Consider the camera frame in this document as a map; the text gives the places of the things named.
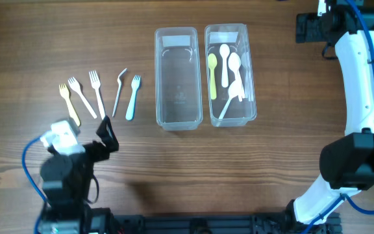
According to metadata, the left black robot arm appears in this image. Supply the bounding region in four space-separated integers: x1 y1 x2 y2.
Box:
40 141 116 233

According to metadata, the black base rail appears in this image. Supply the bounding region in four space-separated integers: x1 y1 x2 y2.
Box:
108 211 342 234

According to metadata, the translucent clear spoon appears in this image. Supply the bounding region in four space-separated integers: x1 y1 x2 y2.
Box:
241 52 253 101

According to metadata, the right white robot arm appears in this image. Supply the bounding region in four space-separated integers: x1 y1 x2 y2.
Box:
255 1 374 233

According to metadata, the light blue plastic fork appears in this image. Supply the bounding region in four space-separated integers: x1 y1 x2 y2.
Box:
125 75 141 121

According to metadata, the white short plastic fork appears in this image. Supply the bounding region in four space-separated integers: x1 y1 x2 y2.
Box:
68 77 97 119

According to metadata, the clear right plastic container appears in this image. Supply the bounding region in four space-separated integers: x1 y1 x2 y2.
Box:
205 23 257 127

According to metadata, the left blue cable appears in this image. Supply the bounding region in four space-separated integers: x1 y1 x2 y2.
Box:
21 136 50 234

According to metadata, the yellow plastic fork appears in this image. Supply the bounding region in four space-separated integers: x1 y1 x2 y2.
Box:
59 83 81 127

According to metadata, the clear plastic container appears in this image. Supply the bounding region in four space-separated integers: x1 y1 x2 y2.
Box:
155 27 203 131
205 23 257 127

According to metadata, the white ribbed spoon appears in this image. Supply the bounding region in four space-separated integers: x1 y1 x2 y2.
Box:
218 80 242 120

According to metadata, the white long plastic fork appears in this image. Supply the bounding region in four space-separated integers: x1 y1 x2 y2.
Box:
89 70 106 119

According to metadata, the clear left plastic container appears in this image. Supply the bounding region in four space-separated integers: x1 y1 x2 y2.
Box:
155 27 203 131

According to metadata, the yellow plastic spoon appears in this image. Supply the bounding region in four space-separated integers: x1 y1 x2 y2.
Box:
208 53 218 100

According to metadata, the white small spoon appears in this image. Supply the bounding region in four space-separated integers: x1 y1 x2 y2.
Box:
219 44 230 88

